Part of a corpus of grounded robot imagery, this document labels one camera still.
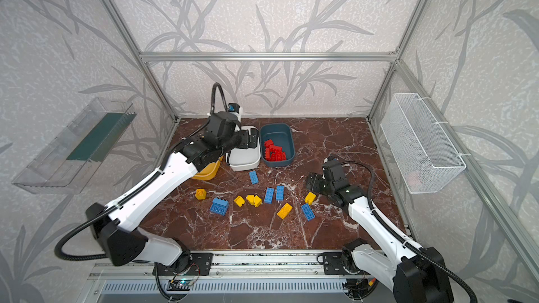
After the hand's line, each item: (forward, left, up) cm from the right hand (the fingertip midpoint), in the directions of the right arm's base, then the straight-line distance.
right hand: (314, 174), depth 85 cm
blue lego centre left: (-5, +19, -9) cm, 22 cm away
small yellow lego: (-5, +48, -7) cm, 49 cm away
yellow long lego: (-11, +12, -10) cm, 20 cm away
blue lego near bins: (+4, +27, -11) cm, 29 cm away
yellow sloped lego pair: (-8, +25, -8) cm, 27 cm away
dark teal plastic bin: (+21, +16, -7) cm, 27 cm away
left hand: (+9, +24, +20) cm, 33 cm away
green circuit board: (-36, +49, -11) cm, 62 cm away
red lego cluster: (+16, +18, -8) cm, 26 cm away
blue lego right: (-12, +3, -9) cm, 15 cm away
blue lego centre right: (-4, +14, -9) cm, 17 cm away
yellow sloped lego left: (-8, +31, -8) cm, 33 cm away
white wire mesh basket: (-8, -29, +24) cm, 39 cm away
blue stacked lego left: (-10, +40, -9) cm, 42 cm away
